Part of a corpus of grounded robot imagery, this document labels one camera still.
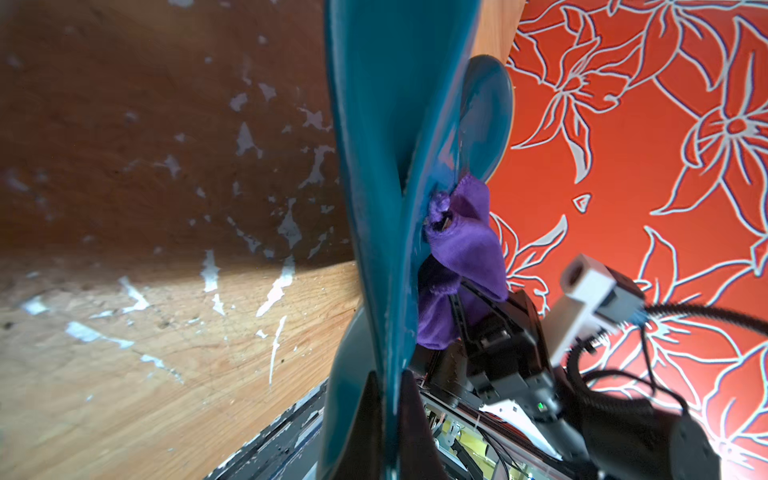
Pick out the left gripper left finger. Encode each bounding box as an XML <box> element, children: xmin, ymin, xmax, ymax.
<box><xmin>332</xmin><ymin>371</ymin><xmax>384</xmax><ymax>480</ymax></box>

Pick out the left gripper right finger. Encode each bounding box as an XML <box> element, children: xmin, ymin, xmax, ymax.
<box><xmin>398</xmin><ymin>370</ymin><xmax>447</xmax><ymax>480</ymax></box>

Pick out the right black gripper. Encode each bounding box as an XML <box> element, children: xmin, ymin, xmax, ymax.
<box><xmin>411</xmin><ymin>255</ymin><xmax>720</xmax><ymax>479</ymax></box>

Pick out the purple cloth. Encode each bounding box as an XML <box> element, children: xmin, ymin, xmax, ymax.
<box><xmin>417</xmin><ymin>174</ymin><xmax>508</xmax><ymax>350</ymax></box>

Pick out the teal boot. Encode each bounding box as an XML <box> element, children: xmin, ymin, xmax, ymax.
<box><xmin>316</xmin><ymin>1</ymin><xmax>482</xmax><ymax>479</ymax></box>

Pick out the black corrugated camera cable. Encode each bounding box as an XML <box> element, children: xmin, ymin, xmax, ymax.
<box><xmin>563</xmin><ymin>302</ymin><xmax>768</xmax><ymax>415</ymax></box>

